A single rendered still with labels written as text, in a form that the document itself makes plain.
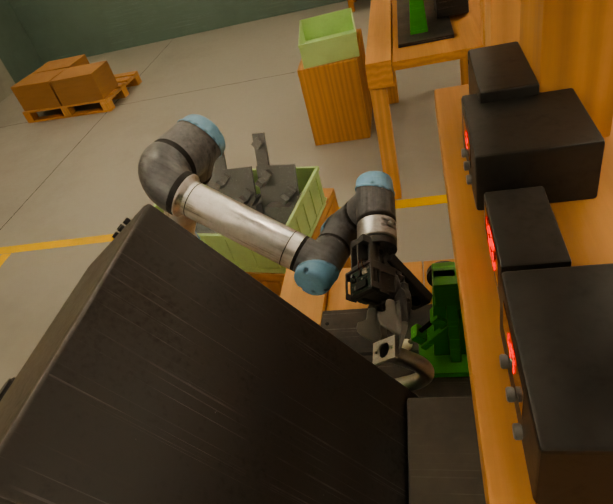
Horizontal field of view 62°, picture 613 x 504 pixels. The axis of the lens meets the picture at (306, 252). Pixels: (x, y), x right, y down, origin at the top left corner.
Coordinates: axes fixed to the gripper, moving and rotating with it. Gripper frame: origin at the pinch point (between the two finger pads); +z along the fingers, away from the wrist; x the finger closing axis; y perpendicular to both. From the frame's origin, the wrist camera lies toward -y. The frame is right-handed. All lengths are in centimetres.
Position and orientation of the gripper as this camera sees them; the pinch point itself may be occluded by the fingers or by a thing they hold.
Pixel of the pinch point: (392, 349)
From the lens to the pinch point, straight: 90.1
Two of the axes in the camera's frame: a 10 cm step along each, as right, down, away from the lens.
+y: -8.3, -3.0, -4.8
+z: -0.2, 8.7, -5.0
